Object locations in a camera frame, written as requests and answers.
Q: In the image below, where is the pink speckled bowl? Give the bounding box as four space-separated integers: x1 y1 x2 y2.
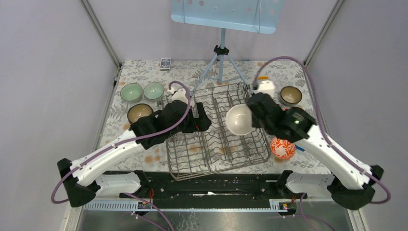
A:
127 103 153 124

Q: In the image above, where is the dark brown patterned bowl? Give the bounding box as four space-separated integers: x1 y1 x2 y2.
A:
279 86 303 106

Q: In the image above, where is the white red patterned bowl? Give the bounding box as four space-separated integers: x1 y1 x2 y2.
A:
270 137 296 160

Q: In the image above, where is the pale green checkered bowl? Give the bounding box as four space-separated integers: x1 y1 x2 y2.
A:
143 82 165 101

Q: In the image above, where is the orange bowl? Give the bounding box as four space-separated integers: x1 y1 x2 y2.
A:
225 104 254 136

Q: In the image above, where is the light green bowl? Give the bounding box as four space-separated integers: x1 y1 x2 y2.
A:
120 83 143 103

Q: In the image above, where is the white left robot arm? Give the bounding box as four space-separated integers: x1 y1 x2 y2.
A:
57 100 212 207

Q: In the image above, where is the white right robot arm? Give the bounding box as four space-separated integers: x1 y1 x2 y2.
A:
246 93 384 210

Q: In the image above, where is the playing card box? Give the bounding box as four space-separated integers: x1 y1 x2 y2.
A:
159 58 172 71

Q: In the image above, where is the light blue tripod stand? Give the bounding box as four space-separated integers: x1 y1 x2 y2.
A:
193 28 250 91

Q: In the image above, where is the light blue board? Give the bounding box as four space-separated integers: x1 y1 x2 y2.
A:
171 0 284 34

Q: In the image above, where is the grey wire dish rack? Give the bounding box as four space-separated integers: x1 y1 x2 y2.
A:
166 83 271 180

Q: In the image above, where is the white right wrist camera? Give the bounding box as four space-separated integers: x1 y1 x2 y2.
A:
254 80 276 98

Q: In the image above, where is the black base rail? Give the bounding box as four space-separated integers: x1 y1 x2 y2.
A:
134 170 302 209

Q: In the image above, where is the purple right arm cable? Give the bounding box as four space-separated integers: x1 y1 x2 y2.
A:
252 56 392 231

